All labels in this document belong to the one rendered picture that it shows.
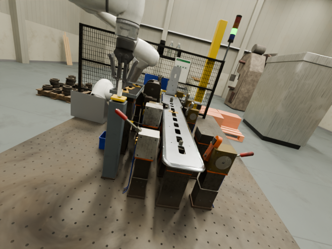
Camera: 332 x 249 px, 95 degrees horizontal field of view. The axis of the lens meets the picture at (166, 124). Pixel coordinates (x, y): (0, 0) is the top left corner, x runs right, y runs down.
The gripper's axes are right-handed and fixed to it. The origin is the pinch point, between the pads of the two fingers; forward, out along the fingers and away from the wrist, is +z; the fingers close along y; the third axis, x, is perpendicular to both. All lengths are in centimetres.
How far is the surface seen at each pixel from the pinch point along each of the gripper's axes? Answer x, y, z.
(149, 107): 12.0, 14.7, 9.6
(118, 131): -3.6, 2.5, 19.6
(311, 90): 293, 380, -35
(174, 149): -10.6, 29.7, 19.9
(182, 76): 150, 48, -2
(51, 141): 21, -46, 50
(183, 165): -20.9, 32.7, 20.2
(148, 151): -13.5, 18.5, 21.6
